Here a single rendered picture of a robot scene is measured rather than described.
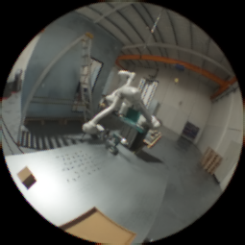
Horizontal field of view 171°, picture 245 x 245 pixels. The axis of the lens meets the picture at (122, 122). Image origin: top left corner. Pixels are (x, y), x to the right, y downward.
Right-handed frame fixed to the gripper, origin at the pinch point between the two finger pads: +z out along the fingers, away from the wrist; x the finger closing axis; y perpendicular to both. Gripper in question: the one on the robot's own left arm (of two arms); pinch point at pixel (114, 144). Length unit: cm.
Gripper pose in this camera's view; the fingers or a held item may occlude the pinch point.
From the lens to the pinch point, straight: 88.5
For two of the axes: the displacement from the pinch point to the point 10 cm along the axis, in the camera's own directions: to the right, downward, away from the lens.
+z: 7.2, 4.5, -5.2
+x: -5.9, 0.2, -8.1
